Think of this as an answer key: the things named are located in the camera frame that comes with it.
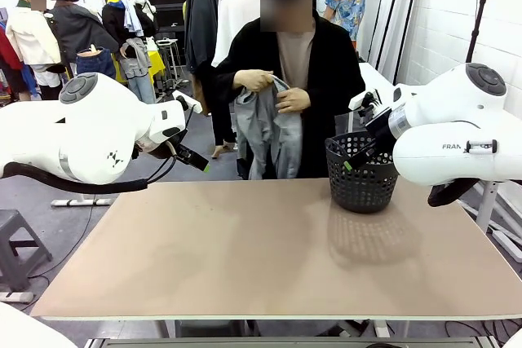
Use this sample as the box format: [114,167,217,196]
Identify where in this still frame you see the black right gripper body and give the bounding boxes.
[365,110,398,150]

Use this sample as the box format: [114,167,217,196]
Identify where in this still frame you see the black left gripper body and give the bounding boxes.
[175,143,198,162]

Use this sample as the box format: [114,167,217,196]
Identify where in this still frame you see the grey training pants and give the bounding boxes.
[233,74,303,181]

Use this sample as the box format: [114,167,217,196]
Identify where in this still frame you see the person's left hand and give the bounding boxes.
[276,87,312,115]

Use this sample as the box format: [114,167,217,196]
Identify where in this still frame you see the person's right hand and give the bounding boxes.
[238,69,275,92]

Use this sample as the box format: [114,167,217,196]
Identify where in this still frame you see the black perforated plastic basket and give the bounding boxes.
[324,130,400,214]

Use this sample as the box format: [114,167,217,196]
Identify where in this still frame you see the person in black coat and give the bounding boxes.
[210,0,367,181]

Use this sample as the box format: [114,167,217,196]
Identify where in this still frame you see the yellow table cloth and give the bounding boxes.
[112,48,166,84]

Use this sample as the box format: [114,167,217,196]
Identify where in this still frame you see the mannequin in grey hoodie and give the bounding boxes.
[119,37,157,104]

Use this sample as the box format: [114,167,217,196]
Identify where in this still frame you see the white metal rack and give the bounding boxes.
[157,37,184,84]

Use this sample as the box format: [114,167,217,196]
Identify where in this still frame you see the white folded backdrop panels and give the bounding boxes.
[368,0,425,84]

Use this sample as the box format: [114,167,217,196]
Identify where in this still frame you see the mannequin in dark blue jeans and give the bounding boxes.
[75,44,117,80]

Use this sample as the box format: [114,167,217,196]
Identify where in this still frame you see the mannequin in navy hooded coat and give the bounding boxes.
[183,0,220,76]

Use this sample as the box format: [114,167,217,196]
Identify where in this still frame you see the black tripod stand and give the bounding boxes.
[466,0,491,64]

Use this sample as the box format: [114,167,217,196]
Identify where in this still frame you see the mannequin in white shirt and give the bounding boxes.
[210,0,262,68]

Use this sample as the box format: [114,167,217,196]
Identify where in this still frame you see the mannequin with yellow blue clothes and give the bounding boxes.
[100,0,158,51]

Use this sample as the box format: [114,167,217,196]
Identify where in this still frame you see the figure in black bucket hat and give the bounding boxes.
[44,0,119,80]

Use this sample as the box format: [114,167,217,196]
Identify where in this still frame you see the grey plastic step stool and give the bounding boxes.
[0,209,54,293]

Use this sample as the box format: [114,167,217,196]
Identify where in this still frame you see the mannequin in cream jacket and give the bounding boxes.
[5,0,62,101]

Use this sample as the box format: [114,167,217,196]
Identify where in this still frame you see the white stand foot bar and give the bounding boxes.
[0,291,34,304]

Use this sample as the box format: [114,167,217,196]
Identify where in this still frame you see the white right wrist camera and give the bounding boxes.
[348,90,393,121]

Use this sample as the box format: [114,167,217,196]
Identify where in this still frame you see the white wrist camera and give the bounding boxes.
[171,90,204,115]
[348,90,393,121]

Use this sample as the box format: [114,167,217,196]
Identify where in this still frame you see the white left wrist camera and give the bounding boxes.
[171,90,204,115]

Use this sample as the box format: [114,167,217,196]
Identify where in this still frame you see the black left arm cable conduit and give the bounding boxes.
[0,161,148,196]

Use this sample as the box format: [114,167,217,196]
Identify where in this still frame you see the grey metal frame rail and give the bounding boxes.
[83,335,502,348]

